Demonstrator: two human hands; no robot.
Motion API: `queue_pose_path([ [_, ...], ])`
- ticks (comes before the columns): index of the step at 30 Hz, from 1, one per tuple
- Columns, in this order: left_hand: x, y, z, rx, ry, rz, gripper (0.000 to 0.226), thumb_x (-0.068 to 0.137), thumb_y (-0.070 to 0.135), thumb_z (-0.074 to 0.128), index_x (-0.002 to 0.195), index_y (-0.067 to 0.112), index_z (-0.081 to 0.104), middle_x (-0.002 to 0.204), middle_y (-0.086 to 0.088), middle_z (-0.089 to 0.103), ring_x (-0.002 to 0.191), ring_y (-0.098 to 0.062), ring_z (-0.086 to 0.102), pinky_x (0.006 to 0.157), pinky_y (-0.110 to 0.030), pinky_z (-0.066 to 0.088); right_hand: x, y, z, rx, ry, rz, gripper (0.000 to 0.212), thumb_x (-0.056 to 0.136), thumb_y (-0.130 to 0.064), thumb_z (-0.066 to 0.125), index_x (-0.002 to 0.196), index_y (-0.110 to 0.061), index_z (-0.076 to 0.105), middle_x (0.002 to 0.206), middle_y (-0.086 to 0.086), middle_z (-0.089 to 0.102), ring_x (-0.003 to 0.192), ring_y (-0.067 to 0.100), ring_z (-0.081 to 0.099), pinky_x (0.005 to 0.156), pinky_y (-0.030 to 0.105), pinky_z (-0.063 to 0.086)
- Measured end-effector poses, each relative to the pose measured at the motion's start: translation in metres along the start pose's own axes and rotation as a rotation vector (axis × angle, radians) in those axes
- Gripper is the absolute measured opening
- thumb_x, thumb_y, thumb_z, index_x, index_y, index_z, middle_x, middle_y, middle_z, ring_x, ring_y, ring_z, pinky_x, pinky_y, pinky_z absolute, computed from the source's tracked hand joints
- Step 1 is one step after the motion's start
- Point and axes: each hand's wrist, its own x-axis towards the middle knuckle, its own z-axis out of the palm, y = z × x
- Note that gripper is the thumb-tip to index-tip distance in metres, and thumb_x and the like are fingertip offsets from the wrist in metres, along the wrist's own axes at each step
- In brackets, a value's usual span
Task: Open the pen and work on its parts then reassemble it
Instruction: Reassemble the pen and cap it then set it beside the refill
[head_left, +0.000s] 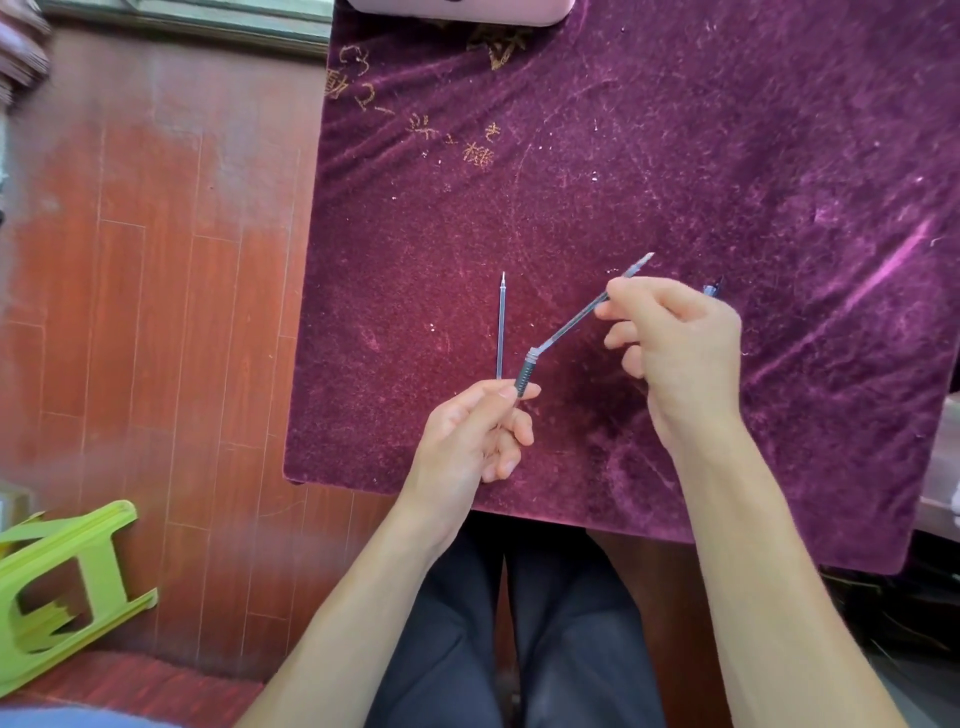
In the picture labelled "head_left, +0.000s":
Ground purple velvet tablecloth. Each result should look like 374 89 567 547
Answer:
283 0 960 577

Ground pale pink case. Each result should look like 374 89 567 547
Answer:
346 0 577 29

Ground person's right forearm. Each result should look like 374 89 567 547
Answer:
671 419 909 728

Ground person's left forearm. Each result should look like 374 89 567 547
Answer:
236 498 459 728

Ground green plastic stool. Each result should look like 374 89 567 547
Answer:
0 500 160 699

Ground person's left hand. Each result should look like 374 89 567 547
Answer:
393 378 543 535

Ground black grip pen body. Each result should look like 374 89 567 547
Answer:
513 346 543 399

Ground thin pen refill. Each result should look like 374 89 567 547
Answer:
494 271 508 382
528 251 656 360

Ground person's right hand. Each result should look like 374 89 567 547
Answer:
593 275 745 460

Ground dark navy trousers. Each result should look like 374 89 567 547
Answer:
363 513 669 728

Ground grey window frame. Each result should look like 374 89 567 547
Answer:
37 0 335 58

